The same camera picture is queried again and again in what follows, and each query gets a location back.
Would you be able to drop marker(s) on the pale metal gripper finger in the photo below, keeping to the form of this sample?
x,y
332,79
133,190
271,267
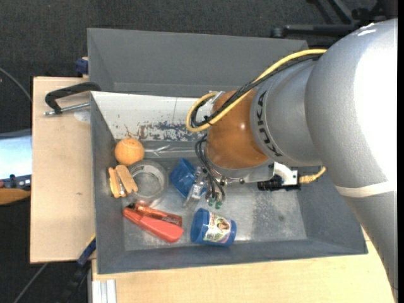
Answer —
x,y
193,195
199,175

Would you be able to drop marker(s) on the blue plastic scoop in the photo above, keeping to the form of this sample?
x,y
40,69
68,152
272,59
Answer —
x,y
181,177

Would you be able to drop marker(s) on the blue cup with picture label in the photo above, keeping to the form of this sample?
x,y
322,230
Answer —
x,y
214,227

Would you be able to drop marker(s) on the clear tape roll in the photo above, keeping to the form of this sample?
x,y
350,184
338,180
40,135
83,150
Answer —
x,y
159,175

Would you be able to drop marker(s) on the red stapler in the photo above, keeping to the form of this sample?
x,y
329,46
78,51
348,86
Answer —
x,y
154,224

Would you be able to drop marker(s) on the grey metal bin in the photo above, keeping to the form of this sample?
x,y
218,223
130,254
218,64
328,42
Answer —
x,y
271,219

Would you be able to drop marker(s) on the tan toy sandwich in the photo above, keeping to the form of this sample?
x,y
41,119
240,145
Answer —
x,y
123,181

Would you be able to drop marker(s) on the orange ball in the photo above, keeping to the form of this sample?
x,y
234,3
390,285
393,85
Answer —
x,y
129,151

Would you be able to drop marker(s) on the pale wood flat board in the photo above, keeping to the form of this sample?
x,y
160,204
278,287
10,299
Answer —
x,y
60,169

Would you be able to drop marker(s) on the black cylinder on white bracket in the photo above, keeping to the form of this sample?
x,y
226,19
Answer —
x,y
274,183

